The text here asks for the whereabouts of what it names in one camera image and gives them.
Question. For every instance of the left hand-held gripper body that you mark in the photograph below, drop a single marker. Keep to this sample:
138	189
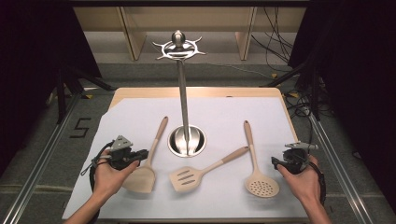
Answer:
121	154

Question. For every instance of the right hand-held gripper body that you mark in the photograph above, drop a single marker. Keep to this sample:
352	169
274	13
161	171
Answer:
295	158

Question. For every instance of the solid beige spatula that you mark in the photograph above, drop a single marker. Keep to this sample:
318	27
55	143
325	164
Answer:
143	179

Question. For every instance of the beige perforated skimmer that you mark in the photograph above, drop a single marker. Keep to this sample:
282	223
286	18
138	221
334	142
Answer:
261	186

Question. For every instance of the slotted beige spatula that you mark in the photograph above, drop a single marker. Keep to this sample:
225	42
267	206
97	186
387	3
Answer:
186	179

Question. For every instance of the metal utensil stand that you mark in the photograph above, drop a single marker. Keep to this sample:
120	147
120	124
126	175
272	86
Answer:
184	109

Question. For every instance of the person's right hand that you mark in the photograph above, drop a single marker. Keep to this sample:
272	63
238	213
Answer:
306	183

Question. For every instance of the person's left hand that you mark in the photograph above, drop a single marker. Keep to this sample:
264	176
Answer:
107	177

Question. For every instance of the white table cloth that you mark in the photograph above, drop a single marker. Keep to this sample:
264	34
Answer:
218	118

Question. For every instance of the black tripod stand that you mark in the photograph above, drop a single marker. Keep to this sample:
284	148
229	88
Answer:
313	84
67	84

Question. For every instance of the wooden table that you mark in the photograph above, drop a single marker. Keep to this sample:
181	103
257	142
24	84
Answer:
199	92

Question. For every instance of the wooden shelf unit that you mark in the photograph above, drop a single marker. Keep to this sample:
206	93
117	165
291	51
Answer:
199	18

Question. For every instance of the aluminium floor rail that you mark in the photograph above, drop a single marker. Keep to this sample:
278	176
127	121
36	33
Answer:
339	168
40	168

